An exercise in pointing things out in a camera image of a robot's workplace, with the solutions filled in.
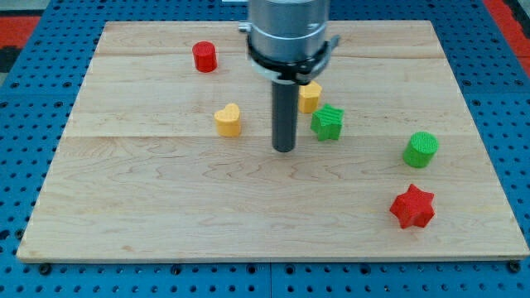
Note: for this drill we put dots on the yellow heart block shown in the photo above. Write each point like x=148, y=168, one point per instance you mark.
x=227, y=120

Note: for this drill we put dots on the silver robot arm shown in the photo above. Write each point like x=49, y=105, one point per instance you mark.
x=286, y=39

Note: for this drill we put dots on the yellow hexagon block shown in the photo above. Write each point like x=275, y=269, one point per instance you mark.
x=309, y=97

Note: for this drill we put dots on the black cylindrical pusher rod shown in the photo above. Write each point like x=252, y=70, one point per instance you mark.
x=284, y=116

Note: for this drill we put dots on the green star block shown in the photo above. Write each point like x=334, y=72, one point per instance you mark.
x=327, y=122

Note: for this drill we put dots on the wooden board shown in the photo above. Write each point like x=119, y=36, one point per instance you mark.
x=141, y=175

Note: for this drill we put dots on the red cylinder block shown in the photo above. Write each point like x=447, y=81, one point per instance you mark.
x=205, y=58

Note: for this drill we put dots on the green cylinder block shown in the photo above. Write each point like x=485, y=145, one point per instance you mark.
x=421, y=148

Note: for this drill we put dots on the red star block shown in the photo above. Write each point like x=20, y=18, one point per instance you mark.
x=413, y=208

